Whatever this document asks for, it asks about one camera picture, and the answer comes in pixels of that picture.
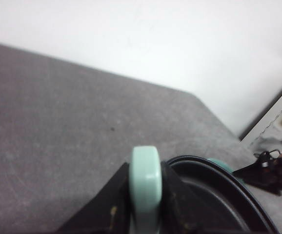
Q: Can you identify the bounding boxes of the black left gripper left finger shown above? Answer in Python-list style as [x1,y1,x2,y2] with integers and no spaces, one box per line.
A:
[58,163,131,234]

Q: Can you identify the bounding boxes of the black frying pan green handle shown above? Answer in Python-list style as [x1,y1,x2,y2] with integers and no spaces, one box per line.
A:
[129,146,278,234]

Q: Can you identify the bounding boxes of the teal ceramic bowl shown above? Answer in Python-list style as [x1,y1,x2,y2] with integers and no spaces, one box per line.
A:
[203,158,246,190]

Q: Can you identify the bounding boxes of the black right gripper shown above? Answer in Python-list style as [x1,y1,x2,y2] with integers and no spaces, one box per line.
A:
[233,150,282,195]

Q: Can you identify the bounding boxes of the white board with dark edge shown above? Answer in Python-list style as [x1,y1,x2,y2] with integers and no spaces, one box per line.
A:
[241,90,282,154]

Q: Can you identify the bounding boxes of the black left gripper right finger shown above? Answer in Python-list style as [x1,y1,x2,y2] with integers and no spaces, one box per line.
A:
[160,161,204,234]

